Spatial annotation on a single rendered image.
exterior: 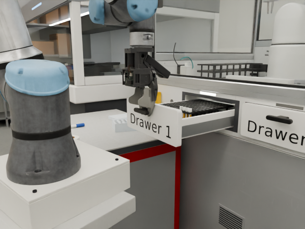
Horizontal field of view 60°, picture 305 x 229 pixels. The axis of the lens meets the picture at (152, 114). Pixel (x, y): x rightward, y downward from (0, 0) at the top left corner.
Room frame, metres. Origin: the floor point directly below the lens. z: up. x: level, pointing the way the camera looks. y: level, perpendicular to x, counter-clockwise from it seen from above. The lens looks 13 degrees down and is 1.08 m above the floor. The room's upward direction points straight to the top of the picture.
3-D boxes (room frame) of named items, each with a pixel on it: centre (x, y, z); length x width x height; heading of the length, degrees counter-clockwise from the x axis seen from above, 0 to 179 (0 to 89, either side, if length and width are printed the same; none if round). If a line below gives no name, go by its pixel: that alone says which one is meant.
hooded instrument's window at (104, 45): (2.59, 0.50, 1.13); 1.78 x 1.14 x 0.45; 35
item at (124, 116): (1.33, 0.15, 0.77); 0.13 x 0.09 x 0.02; 126
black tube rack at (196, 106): (0.97, -0.16, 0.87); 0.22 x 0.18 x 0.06; 125
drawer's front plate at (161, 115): (0.85, 0.01, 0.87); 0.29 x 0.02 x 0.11; 35
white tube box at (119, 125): (1.14, 0.11, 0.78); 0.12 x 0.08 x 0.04; 107
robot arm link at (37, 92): (0.55, 0.24, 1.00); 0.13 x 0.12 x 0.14; 34
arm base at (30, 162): (0.54, 0.23, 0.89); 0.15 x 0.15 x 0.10
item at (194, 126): (0.97, -0.17, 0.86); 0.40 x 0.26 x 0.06; 125
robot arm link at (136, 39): (0.83, 0.03, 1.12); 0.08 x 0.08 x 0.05
